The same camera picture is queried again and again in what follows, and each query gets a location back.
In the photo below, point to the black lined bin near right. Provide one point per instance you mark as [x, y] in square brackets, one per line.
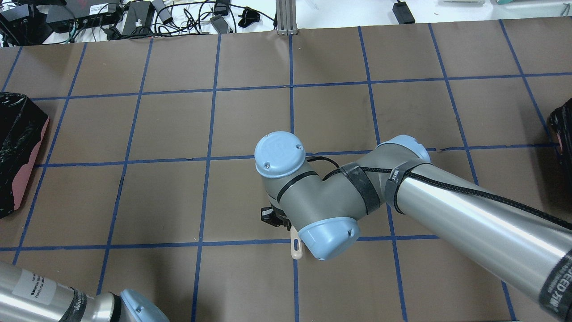
[560, 121]

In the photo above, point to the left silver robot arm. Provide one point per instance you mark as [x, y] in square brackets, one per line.
[28, 297]

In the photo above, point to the white hand brush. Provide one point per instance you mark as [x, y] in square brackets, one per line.
[296, 246]

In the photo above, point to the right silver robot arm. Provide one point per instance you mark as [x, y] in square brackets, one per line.
[523, 246]

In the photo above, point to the black lined bin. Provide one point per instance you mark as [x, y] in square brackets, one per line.
[560, 121]
[22, 128]

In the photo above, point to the black power adapter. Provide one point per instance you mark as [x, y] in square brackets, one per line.
[402, 13]

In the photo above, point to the black lined bin near left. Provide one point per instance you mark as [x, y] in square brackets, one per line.
[22, 128]

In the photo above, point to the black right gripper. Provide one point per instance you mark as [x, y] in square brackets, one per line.
[278, 218]

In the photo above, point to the aluminium frame post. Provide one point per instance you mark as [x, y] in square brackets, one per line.
[286, 23]

